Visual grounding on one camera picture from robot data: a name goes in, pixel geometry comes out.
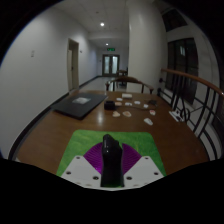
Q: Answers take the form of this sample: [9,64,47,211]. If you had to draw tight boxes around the black closed laptop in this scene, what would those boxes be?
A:
[53,92,109,120]

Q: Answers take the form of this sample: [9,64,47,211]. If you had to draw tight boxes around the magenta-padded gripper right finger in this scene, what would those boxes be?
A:
[119,143,164,188]

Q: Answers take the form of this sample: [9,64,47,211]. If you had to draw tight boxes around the ceiling lights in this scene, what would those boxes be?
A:
[99,21,110,47]

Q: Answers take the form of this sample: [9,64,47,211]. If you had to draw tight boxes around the dark-framed window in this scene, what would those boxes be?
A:
[166,37,199,104]

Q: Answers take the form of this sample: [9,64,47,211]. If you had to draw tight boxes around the glass double door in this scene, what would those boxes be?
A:
[101,54,120,77]

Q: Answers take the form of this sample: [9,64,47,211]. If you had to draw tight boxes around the black cable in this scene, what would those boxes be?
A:
[114,98,184,122]

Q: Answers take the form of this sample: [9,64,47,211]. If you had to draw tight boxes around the white paper sheet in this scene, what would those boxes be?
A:
[168,110,185,123]

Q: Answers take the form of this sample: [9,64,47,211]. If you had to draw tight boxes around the white card with dark print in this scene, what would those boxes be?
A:
[143,117,154,127]

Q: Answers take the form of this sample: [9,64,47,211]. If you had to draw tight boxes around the white doorway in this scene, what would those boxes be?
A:
[67,38,81,93]

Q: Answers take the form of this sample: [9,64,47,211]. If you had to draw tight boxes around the green mouse pad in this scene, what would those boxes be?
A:
[55,129,167,178]

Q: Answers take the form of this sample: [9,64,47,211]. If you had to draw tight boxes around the wooden armchair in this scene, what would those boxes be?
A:
[105,76,155,95]

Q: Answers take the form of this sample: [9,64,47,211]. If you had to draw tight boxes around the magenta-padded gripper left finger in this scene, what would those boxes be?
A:
[60,142,105,188]

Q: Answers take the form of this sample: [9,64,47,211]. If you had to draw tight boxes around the black railing with wooden handrail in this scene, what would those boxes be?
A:
[159,68,224,161]

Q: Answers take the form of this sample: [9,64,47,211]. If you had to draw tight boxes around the black computer mouse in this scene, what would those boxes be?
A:
[100,133,125,188]

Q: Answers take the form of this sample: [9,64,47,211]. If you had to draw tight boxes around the small black box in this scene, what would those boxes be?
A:
[103,100,116,111]

